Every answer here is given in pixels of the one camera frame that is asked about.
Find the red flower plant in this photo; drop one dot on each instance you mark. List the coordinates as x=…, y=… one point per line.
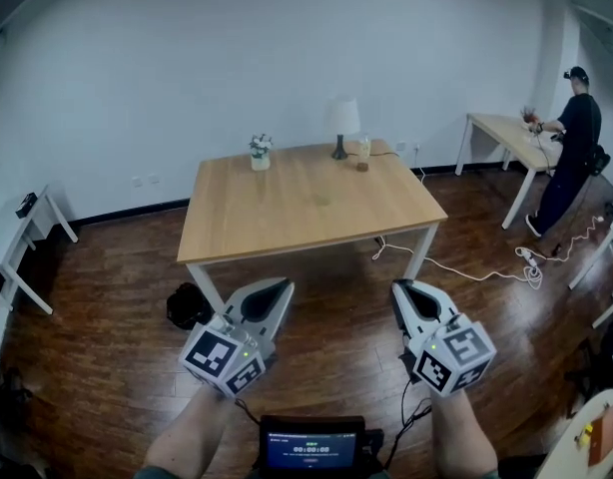
x=529, y=115

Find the small brown cup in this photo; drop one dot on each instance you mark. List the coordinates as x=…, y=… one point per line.
x=362, y=166

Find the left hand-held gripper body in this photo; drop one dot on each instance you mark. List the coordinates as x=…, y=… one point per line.
x=221, y=357

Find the clear plastic bottle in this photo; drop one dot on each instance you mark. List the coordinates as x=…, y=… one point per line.
x=364, y=146

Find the white bin black liner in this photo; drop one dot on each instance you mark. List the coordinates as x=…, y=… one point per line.
x=186, y=307

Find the white power strip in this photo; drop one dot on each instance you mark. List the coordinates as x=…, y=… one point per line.
x=527, y=257

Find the white shade table lamp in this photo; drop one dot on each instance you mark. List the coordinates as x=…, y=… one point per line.
x=342, y=115

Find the white desk with drawer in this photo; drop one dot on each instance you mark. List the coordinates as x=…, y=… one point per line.
x=17, y=237

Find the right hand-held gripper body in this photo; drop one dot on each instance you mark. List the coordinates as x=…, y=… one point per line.
x=453, y=357

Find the small yellow item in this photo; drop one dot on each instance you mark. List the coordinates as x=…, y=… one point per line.
x=584, y=436

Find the chest-worn black tablet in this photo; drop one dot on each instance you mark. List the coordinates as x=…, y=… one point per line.
x=311, y=449

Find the person's right forearm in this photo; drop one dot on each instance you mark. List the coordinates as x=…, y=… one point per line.
x=461, y=437

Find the person's left forearm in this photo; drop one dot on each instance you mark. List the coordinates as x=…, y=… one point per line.
x=186, y=437

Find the orange box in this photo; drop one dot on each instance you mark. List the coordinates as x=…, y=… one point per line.
x=603, y=437

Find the person's grey shirt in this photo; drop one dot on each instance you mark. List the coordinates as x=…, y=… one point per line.
x=157, y=471

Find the black office chair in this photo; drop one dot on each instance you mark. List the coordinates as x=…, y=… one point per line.
x=7, y=392
x=606, y=367

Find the wooden table white legs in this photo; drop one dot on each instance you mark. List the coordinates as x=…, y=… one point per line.
x=286, y=207
x=506, y=135

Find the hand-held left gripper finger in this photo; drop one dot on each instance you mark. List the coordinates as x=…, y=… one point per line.
x=246, y=302
x=281, y=317

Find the small black box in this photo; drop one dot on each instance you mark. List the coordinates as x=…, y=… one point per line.
x=26, y=205

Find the white pot with flowers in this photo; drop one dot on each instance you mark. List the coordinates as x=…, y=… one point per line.
x=260, y=160

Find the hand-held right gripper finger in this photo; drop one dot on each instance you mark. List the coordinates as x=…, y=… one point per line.
x=438, y=305
x=404, y=317

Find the round white table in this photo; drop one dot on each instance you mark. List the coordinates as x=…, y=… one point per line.
x=576, y=447

